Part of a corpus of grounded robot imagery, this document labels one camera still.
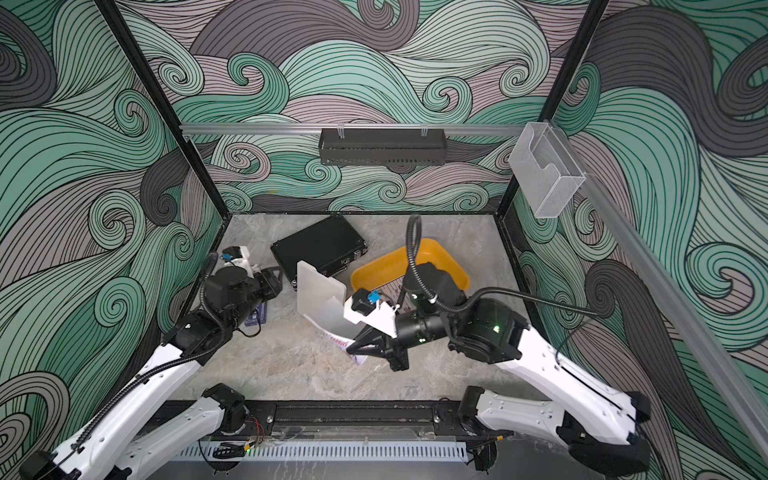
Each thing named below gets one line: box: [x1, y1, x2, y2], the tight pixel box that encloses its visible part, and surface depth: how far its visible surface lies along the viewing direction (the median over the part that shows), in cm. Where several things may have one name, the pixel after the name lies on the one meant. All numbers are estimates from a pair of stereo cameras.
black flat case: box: [270, 213, 368, 290], surface depth 107 cm
